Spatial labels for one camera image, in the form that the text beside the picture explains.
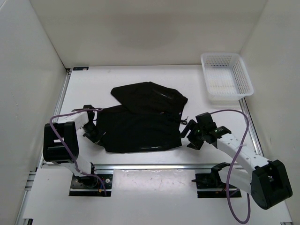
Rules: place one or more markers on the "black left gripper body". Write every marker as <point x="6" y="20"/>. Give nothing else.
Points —
<point x="92" y="133"/>

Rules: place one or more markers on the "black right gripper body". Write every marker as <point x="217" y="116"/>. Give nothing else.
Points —
<point x="196" y="136"/>

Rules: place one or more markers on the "black shorts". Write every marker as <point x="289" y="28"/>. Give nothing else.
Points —
<point x="147" y="118"/>

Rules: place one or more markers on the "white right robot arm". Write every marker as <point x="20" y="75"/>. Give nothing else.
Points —
<point x="266" y="181"/>

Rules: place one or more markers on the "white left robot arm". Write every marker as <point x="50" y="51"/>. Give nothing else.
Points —
<point x="61" y="143"/>

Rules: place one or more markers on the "white perforated plastic basket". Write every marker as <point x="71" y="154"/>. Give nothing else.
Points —
<point x="226" y="77"/>

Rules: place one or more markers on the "small black corner label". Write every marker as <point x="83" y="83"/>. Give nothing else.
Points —
<point x="80" y="68"/>

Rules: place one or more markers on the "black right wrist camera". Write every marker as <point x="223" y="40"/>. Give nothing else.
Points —
<point x="205" y="121"/>

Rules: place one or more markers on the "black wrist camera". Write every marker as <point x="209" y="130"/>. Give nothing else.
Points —
<point x="205" y="121"/>
<point x="88" y="108"/>

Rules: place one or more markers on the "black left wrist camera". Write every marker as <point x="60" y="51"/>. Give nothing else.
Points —
<point x="88" y="108"/>

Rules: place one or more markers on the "aluminium table edge rail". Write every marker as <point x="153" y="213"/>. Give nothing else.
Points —
<point x="152" y="166"/>

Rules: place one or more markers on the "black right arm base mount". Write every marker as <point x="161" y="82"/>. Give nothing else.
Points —
<point x="209" y="185"/>

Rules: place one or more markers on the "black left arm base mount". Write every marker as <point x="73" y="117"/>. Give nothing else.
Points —
<point x="92" y="187"/>

